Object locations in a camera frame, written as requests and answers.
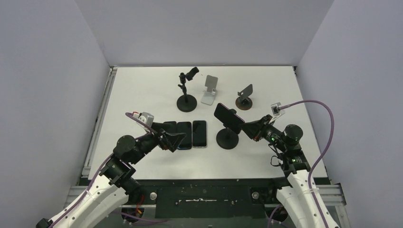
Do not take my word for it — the aluminium frame rail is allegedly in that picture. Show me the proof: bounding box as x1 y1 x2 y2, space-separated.
64 66 118 207

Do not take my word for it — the clear-case phone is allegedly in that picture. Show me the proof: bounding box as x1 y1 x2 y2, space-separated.
192 120 207 148

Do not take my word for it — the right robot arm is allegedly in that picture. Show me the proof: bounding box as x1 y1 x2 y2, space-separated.
240 115 339 228

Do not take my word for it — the purple cable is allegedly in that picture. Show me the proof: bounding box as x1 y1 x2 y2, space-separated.
274 100 336 228
47 112 158 228

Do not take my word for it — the red-edged black phone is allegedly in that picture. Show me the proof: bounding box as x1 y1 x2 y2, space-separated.
214 103 245 134

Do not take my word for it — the black mounting base plate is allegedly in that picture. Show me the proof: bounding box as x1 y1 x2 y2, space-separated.
124 177 290 219

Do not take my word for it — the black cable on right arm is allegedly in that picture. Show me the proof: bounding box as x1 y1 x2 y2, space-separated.
269 143 284 167

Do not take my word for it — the black smartphone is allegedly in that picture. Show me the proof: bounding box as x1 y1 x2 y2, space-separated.
177 122 192 150

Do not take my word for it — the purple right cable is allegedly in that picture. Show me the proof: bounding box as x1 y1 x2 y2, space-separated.
274 100 336 228

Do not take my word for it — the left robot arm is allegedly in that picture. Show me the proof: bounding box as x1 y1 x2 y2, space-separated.
36 130 186 228

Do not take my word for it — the brown round base phone stand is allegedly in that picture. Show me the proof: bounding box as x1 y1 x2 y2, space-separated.
235 84 253 111

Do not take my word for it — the black pole phone stand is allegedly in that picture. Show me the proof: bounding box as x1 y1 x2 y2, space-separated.
214 107 239 150
176 67 199 113

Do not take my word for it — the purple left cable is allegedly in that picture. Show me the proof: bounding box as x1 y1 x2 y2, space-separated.
47 112 158 228

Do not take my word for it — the white folding phone stand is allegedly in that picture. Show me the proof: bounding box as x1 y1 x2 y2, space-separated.
201 75 218 105

